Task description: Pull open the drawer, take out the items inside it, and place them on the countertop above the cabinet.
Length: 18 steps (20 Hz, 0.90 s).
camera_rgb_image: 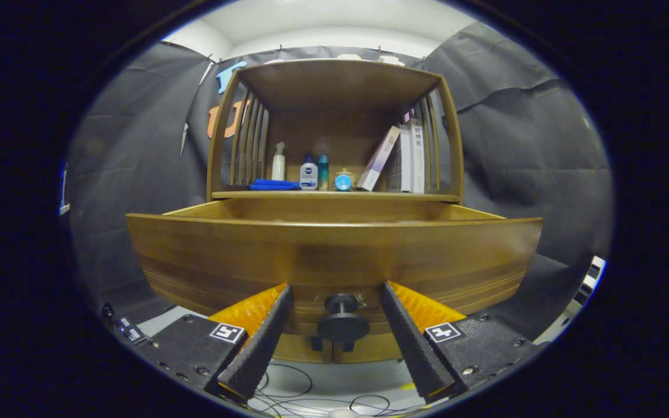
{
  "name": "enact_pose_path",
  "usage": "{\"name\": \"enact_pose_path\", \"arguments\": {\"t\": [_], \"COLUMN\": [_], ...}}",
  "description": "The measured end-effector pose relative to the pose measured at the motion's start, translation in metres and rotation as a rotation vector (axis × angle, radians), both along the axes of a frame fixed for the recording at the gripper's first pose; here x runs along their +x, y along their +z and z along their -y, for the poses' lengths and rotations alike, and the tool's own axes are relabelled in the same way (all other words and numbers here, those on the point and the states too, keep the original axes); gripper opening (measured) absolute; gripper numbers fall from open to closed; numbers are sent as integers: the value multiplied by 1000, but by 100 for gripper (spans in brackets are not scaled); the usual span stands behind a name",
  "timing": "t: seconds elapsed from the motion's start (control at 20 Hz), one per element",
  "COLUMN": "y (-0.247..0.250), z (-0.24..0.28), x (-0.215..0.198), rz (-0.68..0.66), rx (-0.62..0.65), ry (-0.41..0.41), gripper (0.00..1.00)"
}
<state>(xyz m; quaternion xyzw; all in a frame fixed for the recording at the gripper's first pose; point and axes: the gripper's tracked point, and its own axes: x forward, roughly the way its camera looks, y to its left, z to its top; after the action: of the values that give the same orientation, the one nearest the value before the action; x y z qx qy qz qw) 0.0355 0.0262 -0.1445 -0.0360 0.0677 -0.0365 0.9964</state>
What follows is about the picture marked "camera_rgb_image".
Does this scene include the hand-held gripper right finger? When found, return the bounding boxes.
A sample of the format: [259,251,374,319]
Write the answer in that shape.
[381,282,547,404]

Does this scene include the wooden drawer with black knob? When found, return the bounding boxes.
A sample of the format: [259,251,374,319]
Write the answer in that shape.
[125,199,544,344]

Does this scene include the black power strip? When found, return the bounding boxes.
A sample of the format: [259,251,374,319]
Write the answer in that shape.
[102,302,149,349]

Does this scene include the white pump bottle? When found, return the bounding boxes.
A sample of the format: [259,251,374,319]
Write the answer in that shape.
[271,142,286,181]

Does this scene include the white black object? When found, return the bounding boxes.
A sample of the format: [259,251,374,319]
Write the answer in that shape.
[567,255,607,314]

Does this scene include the purple white book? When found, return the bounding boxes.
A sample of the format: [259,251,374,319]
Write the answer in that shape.
[357,125,401,192]

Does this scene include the wooden cabinet door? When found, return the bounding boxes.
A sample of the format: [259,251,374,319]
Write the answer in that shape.
[334,340,405,362]
[274,336,335,363]

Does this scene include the white device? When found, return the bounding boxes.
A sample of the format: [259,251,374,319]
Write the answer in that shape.
[59,165,71,217]

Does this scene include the white lotion bottle blue cap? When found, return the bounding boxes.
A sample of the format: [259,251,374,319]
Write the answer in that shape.
[300,154,318,190]

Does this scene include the wooden countertop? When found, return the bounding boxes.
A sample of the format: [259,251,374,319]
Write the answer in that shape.
[211,190,461,203]

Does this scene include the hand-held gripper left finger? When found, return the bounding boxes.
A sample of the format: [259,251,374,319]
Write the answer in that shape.
[131,283,296,401]

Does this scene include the wooden cabinet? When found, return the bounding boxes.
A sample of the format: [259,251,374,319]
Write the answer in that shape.
[207,58,466,365]

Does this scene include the white book black lettering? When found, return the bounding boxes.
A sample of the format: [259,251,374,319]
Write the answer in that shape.
[409,118,426,194]

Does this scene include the dark patterned book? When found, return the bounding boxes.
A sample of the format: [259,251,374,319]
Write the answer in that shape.
[386,139,403,192]

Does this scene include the blue folded cloth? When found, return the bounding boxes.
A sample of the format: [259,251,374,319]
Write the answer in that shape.
[249,179,301,191]

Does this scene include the plain white book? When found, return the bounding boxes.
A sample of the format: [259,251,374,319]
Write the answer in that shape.
[400,124,413,193]

